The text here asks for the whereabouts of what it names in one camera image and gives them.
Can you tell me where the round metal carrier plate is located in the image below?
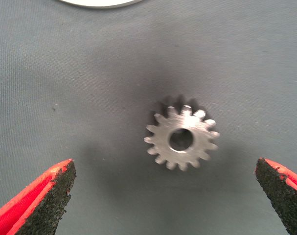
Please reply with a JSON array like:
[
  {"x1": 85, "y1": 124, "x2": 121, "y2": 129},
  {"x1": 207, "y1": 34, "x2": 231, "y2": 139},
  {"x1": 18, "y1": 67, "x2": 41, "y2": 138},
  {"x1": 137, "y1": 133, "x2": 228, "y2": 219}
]
[{"x1": 57, "y1": 0, "x2": 145, "y2": 10}]

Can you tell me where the dark grey table cloth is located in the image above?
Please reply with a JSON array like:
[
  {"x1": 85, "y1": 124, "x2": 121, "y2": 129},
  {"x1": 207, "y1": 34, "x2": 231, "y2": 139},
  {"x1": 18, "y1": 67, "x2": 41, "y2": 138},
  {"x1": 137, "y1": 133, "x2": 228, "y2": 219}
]
[{"x1": 0, "y1": 0, "x2": 297, "y2": 235}]

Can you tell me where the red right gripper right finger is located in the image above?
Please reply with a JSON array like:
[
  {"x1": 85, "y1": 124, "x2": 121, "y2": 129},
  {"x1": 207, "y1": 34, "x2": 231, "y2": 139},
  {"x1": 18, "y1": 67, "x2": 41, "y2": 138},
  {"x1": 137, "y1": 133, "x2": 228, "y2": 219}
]
[{"x1": 255, "y1": 157, "x2": 297, "y2": 235}]

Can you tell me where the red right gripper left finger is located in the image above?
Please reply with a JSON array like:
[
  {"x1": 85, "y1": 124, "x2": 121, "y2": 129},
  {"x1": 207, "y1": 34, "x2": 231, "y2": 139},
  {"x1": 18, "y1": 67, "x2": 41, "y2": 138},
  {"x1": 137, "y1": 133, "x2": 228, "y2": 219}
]
[{"x1": 0, "y1": 158, "x2": 77, "y2": 235}]

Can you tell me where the small steel planetary gear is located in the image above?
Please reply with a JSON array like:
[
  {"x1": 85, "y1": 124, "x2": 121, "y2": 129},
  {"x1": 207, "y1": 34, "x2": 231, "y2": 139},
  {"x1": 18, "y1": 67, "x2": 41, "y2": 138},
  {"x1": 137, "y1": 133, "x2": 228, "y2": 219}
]
[{"x1": 143, "y1": 94, "x2": 221, "y2": 172}]

